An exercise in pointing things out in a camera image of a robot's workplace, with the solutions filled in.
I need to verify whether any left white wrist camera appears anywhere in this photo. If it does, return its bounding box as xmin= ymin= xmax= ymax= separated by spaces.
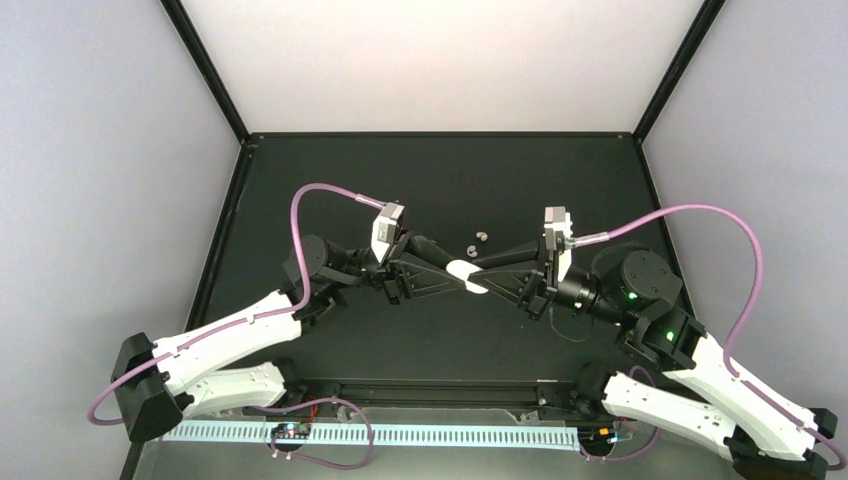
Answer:
xmin=370 ymin=202 xmax=405 ymax=263

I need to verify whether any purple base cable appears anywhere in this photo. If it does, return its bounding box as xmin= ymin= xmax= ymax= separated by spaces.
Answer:
xmin=258 ymin=396 xmax=376 ymax=472
xmin=578 ymin=365 xmax=661 ymax=464

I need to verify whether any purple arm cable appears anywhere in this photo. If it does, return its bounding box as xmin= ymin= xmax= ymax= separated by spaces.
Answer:
xmin=86 ymin=182 xmax=388 ymax=427
xmin=566 ymin=203 xmax=848 ymax=472

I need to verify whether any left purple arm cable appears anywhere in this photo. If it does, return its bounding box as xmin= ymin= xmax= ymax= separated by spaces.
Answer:
xmin=86 ymin=182 xmax=388 ymax=427

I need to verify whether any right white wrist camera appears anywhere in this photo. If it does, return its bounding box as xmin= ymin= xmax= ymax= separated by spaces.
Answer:
xmin=544 ymin=206 xmax=573 ymax=282

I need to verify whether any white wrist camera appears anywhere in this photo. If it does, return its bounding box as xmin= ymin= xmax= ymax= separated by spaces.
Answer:
xmin=370 ymin=202 xmax=405 ymax=263
xmin=544 ymin=206 xmax=573 ymax=282

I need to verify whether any left black corner post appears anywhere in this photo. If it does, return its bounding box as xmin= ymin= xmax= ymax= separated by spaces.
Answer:
xmin=160 ymin=0 xmax=250 ymax=144

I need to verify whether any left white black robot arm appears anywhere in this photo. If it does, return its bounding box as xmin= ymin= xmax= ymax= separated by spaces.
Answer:
xmin=109 ymin=233 xmax=486 ymax=442

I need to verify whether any black corner post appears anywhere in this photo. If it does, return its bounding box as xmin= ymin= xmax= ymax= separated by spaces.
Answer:
xmin=160 ymin=0 xmax=250 ymax=144
xmin=632 ymin=0 xmax=726 ymax=145

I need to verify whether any white slotted cable duct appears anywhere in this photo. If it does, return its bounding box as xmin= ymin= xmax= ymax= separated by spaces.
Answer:
xmin=161 ymin=420 xmax=580 ymax=452

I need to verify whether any white earbud case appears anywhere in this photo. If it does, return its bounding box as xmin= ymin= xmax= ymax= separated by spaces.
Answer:
xmin=445 ymin=259 xmax=489 ymax=295

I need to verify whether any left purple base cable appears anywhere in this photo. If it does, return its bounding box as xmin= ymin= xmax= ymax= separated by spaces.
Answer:
xmin=258 ymin=396 xmax=376 ymax=472

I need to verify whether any right black corner post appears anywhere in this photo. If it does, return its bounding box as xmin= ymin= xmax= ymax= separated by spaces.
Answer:
xmin=632 ymin=0 xmax=726 ymax=145

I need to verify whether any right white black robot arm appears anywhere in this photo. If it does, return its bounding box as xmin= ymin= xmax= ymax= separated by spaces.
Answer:
xmin=463 ymin=243 xmax=838 ymax=479

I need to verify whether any black mounting rail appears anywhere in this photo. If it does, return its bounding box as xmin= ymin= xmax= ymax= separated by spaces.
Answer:
xmin=271 ymin=378 xmax=617 ymax=427

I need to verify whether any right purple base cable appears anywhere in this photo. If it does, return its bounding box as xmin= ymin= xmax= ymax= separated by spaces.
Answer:
xmin=578 ymin=365 xmax=661 ymax=464

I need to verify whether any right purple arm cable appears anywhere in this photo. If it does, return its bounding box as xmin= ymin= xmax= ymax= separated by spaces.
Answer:
xmin=566 ymin=203 xmax=848 ymax=472

